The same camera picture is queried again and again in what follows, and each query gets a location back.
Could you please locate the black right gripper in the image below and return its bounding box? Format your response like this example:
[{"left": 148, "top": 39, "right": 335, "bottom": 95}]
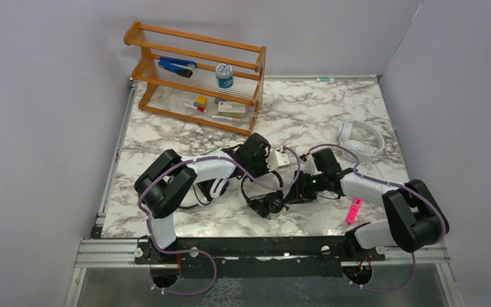
[{"left": 283, "top": 169, "right": 327, "bottom": 204}]

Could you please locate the small black on-ear headphones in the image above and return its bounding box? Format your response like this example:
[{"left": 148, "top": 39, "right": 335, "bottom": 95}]
[{"left": 240, "top": 170, "right": 291, "bottom": 219}]

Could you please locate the white over-ear headphones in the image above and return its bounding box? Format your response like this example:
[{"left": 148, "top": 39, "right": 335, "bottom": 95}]
[{"left": 336, "top": 120, "right": 386, "bottom": 162}]

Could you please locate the white black gaming headset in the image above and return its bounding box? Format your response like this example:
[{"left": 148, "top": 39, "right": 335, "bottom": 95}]
[{"left": 178, "top": 178, "right": 229, "bottom": 210}]

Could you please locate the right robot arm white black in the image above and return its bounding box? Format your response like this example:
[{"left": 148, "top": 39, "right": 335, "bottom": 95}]
[{"left": 284, "top": 148, "right": 449, "bottom": 260}]

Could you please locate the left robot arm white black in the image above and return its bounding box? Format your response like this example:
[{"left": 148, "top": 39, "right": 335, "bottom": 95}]
[{"left": 134, "top": 133, "right": 271, "bottom": 263}]

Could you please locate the orange tipped white marker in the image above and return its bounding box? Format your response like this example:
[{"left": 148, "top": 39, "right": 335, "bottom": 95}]
[{"left": 210, "top": 115, "right": 241, "bottom": 122}]

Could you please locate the small white red box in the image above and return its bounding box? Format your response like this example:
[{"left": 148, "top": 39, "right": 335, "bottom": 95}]
[{"left": 217, "top": 101, "right": 246, "bottom": 118}]

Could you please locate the red white marker pen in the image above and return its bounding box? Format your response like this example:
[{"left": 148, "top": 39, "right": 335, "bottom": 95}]
[{"left": 183, "top": 103, "right": 206, "bottom": 113}]

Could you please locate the yellow grey small object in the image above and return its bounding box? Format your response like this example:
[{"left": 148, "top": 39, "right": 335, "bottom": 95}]
[{"left": 194, "top": 96, "right": 208, "bottom": 108}]

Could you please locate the wooden orange shelf rack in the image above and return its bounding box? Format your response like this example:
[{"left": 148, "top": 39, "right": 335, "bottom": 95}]
[{"left": 123, "top": 21, "right": 267, "bottom": 136}]

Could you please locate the blue lidded jar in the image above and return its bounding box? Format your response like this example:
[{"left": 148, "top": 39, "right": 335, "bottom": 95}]
[{"left": 214, "top": 63, "right": 233, "bottom": 88}]

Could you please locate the blue black hand tool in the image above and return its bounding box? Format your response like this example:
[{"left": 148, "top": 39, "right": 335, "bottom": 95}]
[{"left": 158, "top": 56, "right": 198, "bottom": 78}]

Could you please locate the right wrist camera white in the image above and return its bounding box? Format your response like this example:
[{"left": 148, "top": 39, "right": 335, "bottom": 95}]
[{"left": 300, "top": 153, "right": 318, "bottom": 175}]

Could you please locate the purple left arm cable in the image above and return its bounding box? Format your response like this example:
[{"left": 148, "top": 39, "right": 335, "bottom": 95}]
[{"left": 137, "top": 146, "right": 302, "bottom": 297}]

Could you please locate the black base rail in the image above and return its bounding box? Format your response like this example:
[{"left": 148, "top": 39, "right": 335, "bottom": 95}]
[{"left": 134, "top": 236, "right": 385, "bottom": 279}]

